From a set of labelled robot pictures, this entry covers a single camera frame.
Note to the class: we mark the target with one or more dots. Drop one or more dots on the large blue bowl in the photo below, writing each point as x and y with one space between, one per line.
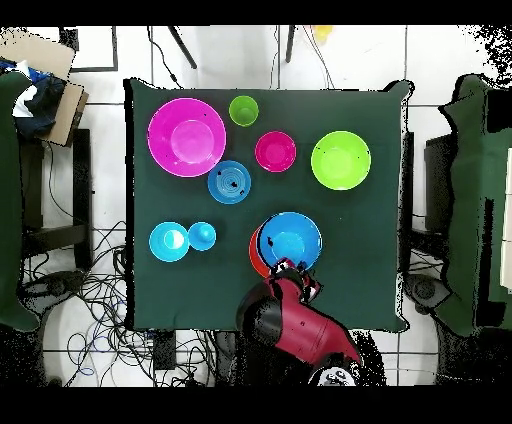
292 236

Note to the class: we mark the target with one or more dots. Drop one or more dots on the orange-red bowl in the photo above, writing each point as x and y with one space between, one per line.
256 256

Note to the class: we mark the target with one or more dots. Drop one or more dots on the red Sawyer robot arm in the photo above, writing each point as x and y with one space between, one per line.
304 328

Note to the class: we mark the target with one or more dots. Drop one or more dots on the blue flat-bottomed bowl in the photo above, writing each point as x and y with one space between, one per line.
229 182

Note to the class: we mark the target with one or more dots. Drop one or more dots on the blue cup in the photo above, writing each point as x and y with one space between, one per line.
202 236

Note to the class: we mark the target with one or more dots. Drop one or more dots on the small pink-red bowl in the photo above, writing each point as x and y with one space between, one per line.
275 151

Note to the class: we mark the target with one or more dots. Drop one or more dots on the green bowl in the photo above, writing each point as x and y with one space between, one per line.
340 160

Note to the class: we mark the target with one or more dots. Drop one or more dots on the small light blue ribbed bowl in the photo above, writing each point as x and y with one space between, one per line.
160 244

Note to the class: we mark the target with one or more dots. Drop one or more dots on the large pink bowl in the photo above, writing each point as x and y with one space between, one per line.
186 138

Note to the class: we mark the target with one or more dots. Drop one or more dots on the green cup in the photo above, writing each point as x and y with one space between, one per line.
243 110

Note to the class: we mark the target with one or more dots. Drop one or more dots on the dark green tablecloth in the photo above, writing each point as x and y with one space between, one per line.
180 288

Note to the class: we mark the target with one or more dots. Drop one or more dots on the black power brick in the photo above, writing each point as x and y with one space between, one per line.
164 352

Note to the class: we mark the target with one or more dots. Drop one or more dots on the black stand leg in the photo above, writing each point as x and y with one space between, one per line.
289 44
182 47

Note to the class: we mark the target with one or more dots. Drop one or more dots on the black box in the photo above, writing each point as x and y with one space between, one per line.
438 180

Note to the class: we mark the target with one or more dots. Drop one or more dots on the yellow object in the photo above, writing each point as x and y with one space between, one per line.
322 32

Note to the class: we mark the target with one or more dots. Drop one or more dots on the green-clothed side table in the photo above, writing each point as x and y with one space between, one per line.
468 200
8 200

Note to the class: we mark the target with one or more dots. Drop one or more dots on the dark clothing bundle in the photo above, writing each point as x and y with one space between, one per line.
40 104

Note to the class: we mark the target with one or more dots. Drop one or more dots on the white panel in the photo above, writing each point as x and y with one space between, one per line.
508 220

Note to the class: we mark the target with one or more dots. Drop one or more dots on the cardboard box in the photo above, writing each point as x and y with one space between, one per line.
36 48

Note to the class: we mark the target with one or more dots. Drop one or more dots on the black stool frame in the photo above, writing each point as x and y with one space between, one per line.
82 180

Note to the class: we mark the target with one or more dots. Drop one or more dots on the black pedestal foot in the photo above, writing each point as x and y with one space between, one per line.
424 291
56 284

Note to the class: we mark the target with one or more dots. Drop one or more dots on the black floor frame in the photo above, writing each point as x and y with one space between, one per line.
115 48

